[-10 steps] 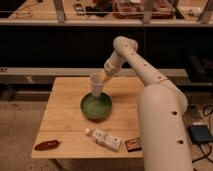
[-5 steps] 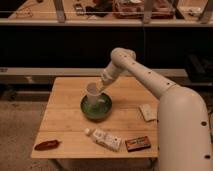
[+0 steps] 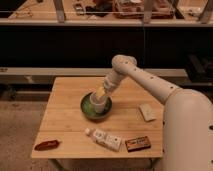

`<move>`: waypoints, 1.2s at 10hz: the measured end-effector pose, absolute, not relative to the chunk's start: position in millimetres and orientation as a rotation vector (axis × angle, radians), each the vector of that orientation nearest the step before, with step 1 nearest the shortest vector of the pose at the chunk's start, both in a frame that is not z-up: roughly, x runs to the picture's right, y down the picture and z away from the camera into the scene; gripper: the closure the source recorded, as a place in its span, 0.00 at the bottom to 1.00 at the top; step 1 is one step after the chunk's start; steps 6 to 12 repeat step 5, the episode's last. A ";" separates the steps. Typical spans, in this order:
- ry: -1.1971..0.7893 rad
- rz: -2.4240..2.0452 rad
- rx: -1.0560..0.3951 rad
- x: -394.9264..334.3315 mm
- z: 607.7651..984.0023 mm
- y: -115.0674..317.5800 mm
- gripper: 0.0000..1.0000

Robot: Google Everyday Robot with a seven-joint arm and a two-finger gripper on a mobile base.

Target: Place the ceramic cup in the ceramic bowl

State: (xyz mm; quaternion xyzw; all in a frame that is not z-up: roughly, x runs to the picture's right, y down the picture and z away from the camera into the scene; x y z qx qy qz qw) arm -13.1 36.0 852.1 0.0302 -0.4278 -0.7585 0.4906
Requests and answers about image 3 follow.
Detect eyeglasses on shelf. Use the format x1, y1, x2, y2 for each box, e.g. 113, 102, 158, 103
15, 9, 33, 19

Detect wooden table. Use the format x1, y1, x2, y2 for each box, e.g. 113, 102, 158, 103
30, 76, 165, 171

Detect tray with items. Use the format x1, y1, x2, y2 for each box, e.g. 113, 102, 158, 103
112, 0, 175, 19

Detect brown rectangular box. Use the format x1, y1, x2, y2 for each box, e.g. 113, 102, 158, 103
125, 136, 151, 152

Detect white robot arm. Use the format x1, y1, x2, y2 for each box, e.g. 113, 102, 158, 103
96, 55, 213, 171

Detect dark cloth on shelf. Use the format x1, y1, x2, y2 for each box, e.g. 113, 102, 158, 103
85, 3, 112, 17

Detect phone on shelf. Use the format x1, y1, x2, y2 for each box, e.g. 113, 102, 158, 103
73, 3, 85, 15

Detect white sponge block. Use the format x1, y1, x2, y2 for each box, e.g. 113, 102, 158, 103
139, 104, 156, 122

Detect green ceramic bowl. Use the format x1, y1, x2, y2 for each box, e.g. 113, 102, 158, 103
80, 92, 112, 121

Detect white tube with cap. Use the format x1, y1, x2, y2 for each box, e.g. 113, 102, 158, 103
85, 128, 122, 152

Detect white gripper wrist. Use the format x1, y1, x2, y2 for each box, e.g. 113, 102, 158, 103
96, 71, 124, 99

